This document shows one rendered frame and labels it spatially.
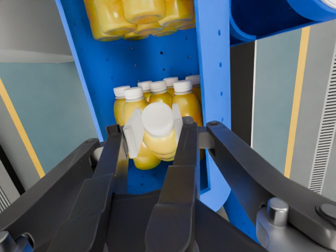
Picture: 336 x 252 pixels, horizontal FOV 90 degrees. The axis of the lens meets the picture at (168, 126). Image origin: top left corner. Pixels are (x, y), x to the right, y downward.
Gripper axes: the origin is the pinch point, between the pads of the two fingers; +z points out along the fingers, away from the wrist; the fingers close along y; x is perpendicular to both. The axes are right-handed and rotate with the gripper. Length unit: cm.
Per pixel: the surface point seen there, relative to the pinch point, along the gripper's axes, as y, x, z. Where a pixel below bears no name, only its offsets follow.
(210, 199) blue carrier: 6.4, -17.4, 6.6
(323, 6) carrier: 38.2, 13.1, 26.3
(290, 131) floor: 110, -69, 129
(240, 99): 57, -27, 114
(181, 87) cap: 4.4, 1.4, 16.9
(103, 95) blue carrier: -13.4, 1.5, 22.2
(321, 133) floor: 140, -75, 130
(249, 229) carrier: 28, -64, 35
